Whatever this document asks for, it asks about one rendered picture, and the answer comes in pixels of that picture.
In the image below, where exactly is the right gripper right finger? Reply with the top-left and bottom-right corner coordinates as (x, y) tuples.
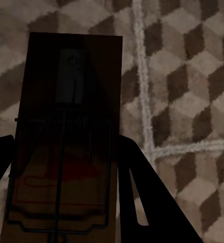
(117, 135), (203, 243)

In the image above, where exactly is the mousetrap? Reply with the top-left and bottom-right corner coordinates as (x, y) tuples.
(0, 32), (123, 243)

